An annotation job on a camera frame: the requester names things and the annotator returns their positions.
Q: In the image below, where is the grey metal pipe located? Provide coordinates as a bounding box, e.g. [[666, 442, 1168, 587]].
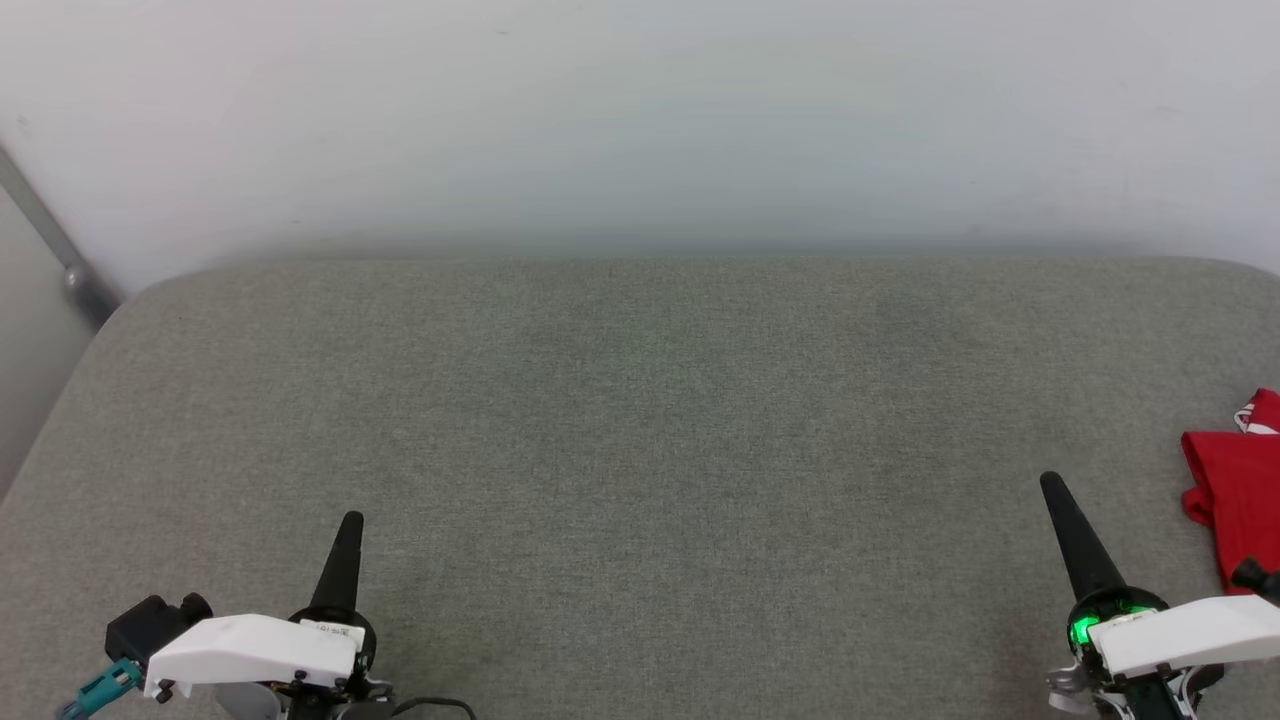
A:
[[0, 145, 123, 333]]

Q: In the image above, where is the red and white garment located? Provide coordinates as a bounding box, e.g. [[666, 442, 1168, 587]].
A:
[[1180, 388, 1280, 597]]

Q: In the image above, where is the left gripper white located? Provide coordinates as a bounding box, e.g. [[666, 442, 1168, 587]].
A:
[[143, 511, 381, 706]]

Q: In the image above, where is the thin black cable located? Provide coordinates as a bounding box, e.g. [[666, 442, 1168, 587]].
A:
[[388, 696, 479, 720]]

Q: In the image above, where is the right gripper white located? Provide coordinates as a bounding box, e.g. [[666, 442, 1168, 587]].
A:
[[1039, 471, 1280, 693]]

